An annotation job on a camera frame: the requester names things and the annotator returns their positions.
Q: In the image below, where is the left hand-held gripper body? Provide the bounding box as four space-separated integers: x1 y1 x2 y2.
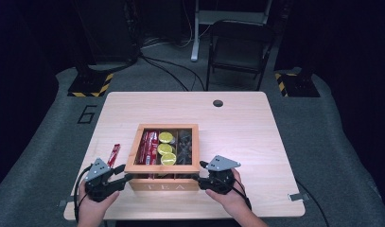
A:
83 157 125 203

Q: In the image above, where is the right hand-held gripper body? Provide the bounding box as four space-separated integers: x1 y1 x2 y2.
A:
199 154 242 195

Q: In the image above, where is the red stick packet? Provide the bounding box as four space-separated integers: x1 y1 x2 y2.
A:
106 143 122 168

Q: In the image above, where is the wooden tea box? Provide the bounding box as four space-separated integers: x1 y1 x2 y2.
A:
124 123 201 192

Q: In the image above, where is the person's left hand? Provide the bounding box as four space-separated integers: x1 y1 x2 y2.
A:
76 181 121 222

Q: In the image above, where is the person's right hand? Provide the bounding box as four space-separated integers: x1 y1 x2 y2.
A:
204 167 250 218

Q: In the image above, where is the pile of dark packets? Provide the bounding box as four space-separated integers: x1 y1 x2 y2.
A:
176 130 193 166

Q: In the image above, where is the yellow lid capsule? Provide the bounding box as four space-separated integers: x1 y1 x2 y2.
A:
157 143 174 156
158 131 175 145
160 152 178 166

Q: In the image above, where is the pile of red sachets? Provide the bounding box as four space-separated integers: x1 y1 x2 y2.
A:
134 130 160 166

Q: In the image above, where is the gray tape piece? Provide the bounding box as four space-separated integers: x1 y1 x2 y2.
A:
288 192 310 202
58 196 75 208

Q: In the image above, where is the black yellow striped base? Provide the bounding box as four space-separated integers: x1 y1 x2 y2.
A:
67 72 114 98
274 71 321 98

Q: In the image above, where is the black folding chair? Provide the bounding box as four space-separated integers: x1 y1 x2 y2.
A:
205 19 276 92

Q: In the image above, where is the white metal stand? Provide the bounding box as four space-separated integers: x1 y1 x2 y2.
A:
190 0 273 62

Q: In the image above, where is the large dark cabinet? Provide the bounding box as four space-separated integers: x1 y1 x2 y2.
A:
74 0 141 66

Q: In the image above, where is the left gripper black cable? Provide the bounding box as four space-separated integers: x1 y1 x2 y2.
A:
72 166 94 223

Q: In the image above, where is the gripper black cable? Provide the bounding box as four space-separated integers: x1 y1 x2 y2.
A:
230 179 253 212
72 166 94 223

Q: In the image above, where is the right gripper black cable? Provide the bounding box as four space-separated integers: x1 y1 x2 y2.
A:
230 179 253 212

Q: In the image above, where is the thin black cable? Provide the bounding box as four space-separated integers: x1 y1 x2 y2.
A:
295 180 330 227

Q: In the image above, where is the black floor cable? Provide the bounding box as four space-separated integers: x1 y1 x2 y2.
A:
138 54 207 93

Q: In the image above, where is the white floor cable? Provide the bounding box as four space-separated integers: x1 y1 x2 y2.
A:
142 0 212 50

